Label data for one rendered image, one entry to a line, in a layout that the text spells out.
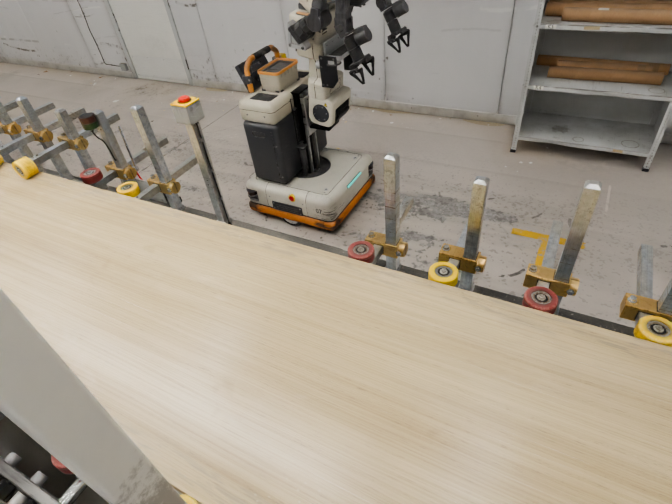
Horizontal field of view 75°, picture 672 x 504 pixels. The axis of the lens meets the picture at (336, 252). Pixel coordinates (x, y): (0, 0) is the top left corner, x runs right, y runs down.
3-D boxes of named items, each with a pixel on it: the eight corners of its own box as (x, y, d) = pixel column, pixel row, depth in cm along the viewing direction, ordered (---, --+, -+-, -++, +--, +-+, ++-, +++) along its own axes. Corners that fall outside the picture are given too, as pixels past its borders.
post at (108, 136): (142, 205, 208) (96, 107, 176) (148, 207, 206) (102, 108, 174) (137, 210, 205) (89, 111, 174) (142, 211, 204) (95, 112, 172)
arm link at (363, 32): (344, 21, 201) (334, 26, 195) (364, 9, 193) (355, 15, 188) (355, 47, 206) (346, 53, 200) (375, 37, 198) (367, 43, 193)
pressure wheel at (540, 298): (552, 337, 114) (563, 308, 107) (519, 336, 116) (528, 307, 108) (544, 313, 120) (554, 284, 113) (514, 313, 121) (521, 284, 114)
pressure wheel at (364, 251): (379, 281, 135) (377, 253, 128) (354, 287, 134) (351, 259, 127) (371, 264, 141) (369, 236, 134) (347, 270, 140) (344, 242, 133)
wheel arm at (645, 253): (636, 252, 136) (641, 242, 133) (649, 255, 134) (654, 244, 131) (631, 363, 108) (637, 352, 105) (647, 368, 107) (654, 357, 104)
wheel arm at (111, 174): (164, 143, 215) (161, 135, 212) (169, 144, 214) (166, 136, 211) (92, 191, 187) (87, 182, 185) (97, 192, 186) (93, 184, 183)
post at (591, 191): (542, 311, 135) (586, 176, 103) (554, 314, 134) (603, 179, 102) (540, 319, 133) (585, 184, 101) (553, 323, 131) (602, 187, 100)
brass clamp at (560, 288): (525, 273, 131) (529, 261, 127) (576, 286, 125) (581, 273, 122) (522, 287, 127) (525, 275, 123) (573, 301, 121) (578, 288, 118)
